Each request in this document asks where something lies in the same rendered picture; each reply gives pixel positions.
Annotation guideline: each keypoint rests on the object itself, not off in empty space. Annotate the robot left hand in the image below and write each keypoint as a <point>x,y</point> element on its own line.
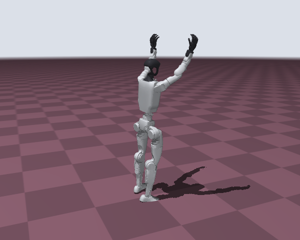
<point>153,42</point>

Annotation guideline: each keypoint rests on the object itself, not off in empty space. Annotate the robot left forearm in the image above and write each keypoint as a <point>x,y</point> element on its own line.
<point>152,55</point>

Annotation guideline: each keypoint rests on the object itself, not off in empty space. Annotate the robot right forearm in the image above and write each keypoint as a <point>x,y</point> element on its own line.
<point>184,64</point>

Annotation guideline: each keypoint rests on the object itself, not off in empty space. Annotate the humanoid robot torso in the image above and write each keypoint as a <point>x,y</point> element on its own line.
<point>148,100</point>

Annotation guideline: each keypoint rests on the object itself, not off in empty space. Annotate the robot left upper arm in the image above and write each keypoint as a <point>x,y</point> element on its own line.
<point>144,74</point>

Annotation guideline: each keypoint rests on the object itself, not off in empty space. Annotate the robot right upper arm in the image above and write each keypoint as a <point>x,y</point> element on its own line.
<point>163,85</point>

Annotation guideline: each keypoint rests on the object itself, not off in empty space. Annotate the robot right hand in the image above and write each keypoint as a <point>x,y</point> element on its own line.
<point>192,44</point>

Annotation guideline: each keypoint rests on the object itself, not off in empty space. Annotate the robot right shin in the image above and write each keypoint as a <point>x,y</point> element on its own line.
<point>150,175</point>

